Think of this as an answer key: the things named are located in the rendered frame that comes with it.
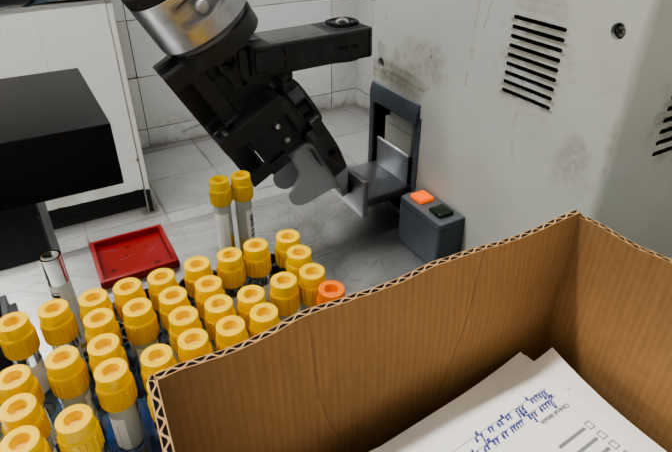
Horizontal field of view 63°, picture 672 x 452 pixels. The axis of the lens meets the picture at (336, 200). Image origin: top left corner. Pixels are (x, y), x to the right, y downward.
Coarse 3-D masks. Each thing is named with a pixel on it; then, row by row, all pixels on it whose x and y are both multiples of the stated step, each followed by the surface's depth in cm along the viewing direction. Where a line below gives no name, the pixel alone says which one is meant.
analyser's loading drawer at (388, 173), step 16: (384, 144) 57; (384, 160) 57; (400, 160) 55; (352, 176) 53; (368, 176) 56; (384, 176) 56; (400, 176) 55; (336, 192) 57; (352, 192) 54; (368, 192) 54; (384, 192) 54; (400, 192) 54; (352, 208) 55
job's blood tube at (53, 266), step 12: (48, 252) 35; (60, 252) 34; (48, 264) 34; (60, 264) 34; (48, 276) 34; (60, 276) 34; (60, 288) 35; (72, 288) 36; (72, 300) 36; (72, 312) 36; (84, 336) 37; (84, 348) 38
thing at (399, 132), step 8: (392, 112) 55; (392, 120) 55; (400, 120) 54; (392, 128) 55; (400, 128) 54; (408, 128) 53; (392, 136) 56; (400, 136) 55; (408, 136) 53; (392, 144) 56; (400, 144) 55; (408, 144) 54; (408, 152) 54
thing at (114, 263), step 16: (160, 224) 54; (112, 240) 52; (128, 240) 53; (144, 240) 53; (160, 240) 53; (96, 256) 50; (112, 256) 51; (128, 256) 51; (144, 256) 51; (160, 256) 51; (176, 256) 50; (112, 272) 49; (128, 272) 48; (144, 272) 48
